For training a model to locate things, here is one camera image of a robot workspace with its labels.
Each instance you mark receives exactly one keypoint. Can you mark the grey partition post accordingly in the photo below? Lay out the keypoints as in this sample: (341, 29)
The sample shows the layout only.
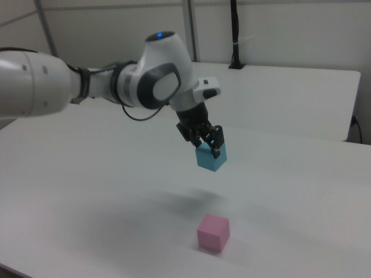
(189, 29)

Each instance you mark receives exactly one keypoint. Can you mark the black camera pole with base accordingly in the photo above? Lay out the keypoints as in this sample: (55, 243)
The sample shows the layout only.
(235, 37)

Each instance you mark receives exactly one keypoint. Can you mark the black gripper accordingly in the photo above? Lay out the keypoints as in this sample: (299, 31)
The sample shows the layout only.
(194, 120)

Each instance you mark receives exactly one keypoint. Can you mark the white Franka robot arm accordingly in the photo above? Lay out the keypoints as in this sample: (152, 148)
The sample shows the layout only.
(95, 78)

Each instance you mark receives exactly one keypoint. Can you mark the pink cube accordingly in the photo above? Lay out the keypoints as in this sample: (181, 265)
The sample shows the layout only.
(213, 233)

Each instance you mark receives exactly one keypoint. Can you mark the blue cube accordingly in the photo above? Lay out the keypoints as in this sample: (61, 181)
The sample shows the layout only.
(210, 160)

